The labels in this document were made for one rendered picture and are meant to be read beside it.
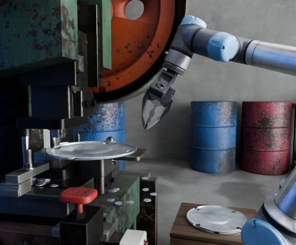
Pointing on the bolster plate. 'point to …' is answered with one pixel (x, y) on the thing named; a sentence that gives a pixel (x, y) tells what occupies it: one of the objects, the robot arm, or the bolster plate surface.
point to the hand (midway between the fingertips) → (146, 125)
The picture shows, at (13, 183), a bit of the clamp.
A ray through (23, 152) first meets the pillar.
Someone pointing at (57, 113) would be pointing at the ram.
